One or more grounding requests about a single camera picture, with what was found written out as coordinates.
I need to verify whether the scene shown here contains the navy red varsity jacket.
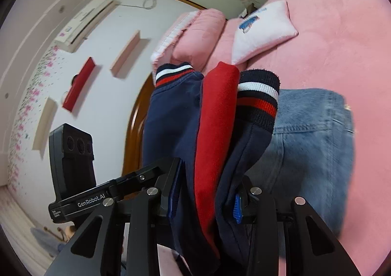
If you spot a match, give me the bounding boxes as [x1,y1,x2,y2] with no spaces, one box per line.
[142,62,280,275]

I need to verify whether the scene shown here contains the brown wooden headboard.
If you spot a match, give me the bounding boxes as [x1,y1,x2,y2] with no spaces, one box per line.
[122,74,154,175]

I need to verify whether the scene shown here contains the folded blue denim jeans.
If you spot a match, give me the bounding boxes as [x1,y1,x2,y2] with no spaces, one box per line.
[244,87,357,237]

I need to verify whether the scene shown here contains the small white pink pillow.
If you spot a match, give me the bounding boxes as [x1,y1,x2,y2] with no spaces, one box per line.
[231,0,298,65]

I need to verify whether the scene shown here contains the pink plush bed blanket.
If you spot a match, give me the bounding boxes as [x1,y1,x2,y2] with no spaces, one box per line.
[249,0,390,275]

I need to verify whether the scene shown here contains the beige wall shelf lower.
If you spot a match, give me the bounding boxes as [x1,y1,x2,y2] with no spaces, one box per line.
[32,97,58,151]

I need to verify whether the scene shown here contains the beige wall shelf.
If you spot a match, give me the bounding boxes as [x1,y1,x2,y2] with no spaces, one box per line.
[32,97,58,151]
[110,30,141,77]

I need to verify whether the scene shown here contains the red wall shelf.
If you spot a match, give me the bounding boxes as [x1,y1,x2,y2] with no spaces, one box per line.
[62,57,96,112]

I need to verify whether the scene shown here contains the beige wall shelf upper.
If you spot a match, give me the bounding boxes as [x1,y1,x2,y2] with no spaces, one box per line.
[110,30,141,77]

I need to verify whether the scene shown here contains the white wall air conditioner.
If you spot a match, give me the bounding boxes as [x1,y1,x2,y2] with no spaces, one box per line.
[54,0,117,53]

